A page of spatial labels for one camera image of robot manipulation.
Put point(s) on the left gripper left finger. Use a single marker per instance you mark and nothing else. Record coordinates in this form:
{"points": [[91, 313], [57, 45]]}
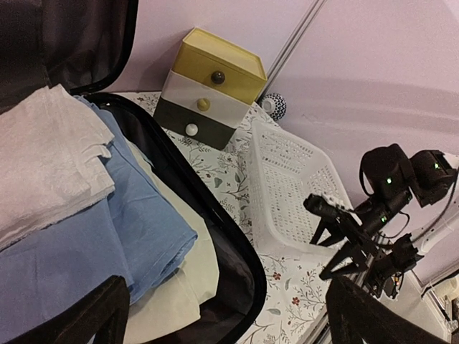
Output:
{"points": [[100, 316]]}

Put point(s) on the yellow and white storage box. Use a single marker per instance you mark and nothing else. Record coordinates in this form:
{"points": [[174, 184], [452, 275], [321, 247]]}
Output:
{"points": [[209, 89]]}

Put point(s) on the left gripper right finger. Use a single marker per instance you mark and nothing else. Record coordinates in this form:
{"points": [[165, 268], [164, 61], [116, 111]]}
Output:
{"points": [[355, 316]]}

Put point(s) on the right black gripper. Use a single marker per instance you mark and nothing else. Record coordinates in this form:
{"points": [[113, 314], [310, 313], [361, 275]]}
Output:
{"points": [[371, 217]]}

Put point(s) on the white garment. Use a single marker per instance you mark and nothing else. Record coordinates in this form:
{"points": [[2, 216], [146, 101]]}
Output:
{"points": [[51, 150]]}

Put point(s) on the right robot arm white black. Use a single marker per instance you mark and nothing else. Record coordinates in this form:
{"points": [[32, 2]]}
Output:
{"points": [[396, 179]]}

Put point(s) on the right metal wall post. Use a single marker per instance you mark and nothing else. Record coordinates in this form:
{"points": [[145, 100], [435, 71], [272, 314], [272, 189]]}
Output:
{"points": [[292, 41]]}

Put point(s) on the beige folded garment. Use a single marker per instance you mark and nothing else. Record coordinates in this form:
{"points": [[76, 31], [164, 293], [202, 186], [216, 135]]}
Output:
{"points": [[175, 303]]}

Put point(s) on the light blue garment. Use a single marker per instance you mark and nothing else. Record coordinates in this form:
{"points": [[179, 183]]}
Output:
{"points": [[134, 233]]}

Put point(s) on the floral white tablecloth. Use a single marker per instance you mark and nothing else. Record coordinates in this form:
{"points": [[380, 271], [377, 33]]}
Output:
{"points": [[261, 298]]}

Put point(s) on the black white patterned cloth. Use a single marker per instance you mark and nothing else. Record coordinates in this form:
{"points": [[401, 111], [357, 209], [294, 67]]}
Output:
{"points": [[274, 105]]}

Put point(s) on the white plastic mesh basket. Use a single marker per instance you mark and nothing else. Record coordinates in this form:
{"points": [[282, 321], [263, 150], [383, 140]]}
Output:
{"points": [[283, 171]]}

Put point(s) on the pink and teal kids suitcase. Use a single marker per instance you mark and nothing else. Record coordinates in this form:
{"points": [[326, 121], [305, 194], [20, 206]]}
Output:
{"points": [[80, 45]]}

